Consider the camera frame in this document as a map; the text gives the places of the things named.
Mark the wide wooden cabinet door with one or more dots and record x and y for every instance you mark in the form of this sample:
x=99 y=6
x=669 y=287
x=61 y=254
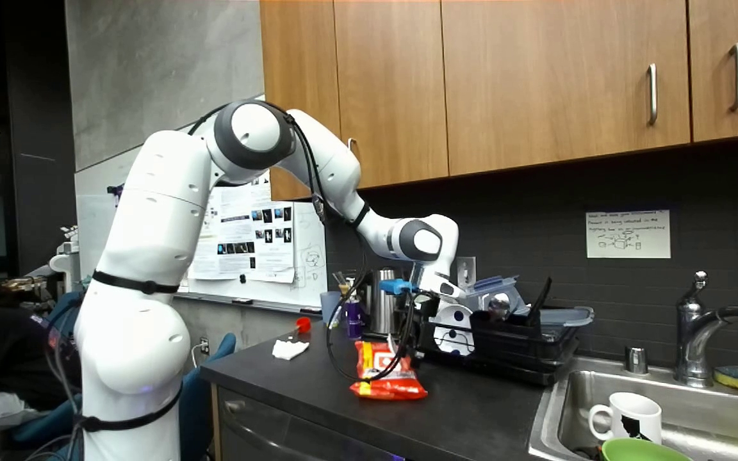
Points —
x=556 y=77

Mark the whiteboard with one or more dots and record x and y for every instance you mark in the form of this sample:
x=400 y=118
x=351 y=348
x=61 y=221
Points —
x=309 y=257

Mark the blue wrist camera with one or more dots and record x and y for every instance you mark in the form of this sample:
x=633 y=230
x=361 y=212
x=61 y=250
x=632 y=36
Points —
x=396 y=287

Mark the green bowl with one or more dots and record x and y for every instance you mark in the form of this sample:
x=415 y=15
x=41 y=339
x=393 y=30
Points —
x=642 y=453

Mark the white paper with photos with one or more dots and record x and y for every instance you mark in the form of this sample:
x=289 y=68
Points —
x=241 y=231

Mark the narrow wooden cabinet door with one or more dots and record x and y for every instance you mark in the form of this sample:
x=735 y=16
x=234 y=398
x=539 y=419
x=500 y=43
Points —
x=301 y=59

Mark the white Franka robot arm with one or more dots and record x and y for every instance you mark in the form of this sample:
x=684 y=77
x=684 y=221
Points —
x=155 y=257

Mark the small red object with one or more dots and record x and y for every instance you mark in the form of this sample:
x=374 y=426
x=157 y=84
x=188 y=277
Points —
x=304 y=326

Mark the dark base cabinet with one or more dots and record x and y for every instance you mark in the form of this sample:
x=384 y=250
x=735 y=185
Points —
x=283 y=426

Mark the white mug with black print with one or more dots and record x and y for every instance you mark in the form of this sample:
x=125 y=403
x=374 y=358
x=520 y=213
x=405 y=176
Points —
x=633 y=414

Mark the stainless steel sink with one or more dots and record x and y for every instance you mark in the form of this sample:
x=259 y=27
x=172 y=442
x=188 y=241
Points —
x=711 y=419

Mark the stainless steel kettle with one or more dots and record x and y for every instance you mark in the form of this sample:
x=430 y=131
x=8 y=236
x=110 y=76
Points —
x=383 y=304

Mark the white paper wall note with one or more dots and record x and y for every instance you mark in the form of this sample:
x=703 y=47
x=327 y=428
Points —
x=628 y=234

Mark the blue plastic cup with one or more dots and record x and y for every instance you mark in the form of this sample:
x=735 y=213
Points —
x=328 y=308

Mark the small chrome sink fitting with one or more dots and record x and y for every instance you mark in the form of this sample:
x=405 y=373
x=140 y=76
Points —
x=637 y=360

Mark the clear container with blue lid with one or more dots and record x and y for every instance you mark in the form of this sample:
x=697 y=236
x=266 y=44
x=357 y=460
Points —
x=493 y=295

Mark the medium wooden cabinet door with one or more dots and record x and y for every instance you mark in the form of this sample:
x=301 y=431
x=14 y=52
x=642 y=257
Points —
x=389 y=77

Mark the blue plastic tray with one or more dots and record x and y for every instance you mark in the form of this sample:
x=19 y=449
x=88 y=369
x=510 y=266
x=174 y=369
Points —
x=569 y=317

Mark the purple bottle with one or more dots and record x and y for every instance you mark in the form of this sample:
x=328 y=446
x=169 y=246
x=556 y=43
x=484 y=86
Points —
x=351 y=319

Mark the wall power outlet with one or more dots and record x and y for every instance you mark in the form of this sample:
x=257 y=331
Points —
x=466 y=271

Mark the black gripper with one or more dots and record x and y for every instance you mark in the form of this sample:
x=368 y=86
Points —
x=411 y=313

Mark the black dish rack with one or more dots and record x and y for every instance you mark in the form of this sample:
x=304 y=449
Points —
x=512 y=350

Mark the white crumpled tissue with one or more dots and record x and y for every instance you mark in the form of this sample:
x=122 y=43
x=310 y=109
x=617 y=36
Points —
x=289 y=350

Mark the chrome faucet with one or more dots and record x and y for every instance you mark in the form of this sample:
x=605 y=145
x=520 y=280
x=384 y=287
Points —
x=692 y=341

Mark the white item with blue dots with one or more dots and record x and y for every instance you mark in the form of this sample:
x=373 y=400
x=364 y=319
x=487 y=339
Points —
x=453 y=335

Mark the orange wet wipes packet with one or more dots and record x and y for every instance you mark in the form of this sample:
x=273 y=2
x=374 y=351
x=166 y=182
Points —
x=384 y=389

